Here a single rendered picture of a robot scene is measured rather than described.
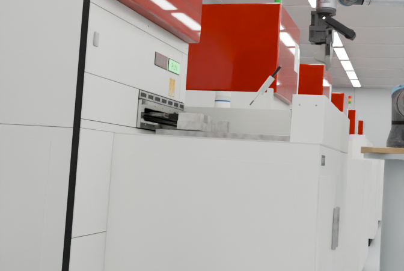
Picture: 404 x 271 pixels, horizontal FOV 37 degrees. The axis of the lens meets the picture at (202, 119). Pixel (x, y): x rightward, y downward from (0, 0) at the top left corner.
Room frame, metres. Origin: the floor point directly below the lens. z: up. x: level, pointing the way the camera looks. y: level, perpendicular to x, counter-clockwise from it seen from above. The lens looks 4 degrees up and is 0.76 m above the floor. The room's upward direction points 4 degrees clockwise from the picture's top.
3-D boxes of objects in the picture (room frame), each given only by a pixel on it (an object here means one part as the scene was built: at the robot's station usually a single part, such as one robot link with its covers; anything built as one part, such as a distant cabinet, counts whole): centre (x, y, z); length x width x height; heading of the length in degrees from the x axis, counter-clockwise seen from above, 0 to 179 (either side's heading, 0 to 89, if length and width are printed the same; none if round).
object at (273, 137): (2.03, -0.08, 0.84); 0.50 x 0.02 x 0.03; 72
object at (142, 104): (2.21, 0.14, 0.89); 0.44 x 0.02 x 0.10; 162
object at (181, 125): (2.20, -0.01, 0.87); 0.36 x 0.08 x 0.03; 162
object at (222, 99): (2.67, -0.09, 1.01); 0.07 x 0.07 x 0.10
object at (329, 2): (2.11, -0.41, 1.33); 0.08 x 0.08 x 0.05
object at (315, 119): (1.98, -0.39, 0.89); 0.55 x 0.09 x 0.14; 162
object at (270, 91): (2.36, -0.24, 1.03); 0.06 x 0.04 x 0.13; 72
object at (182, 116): (2.05, 0.04, 0.89); 0.08 x 0.03 x 0.03; 72
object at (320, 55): (2.09, -0.40, 1.14); 0.06 x 0.03 x 0.09; 72
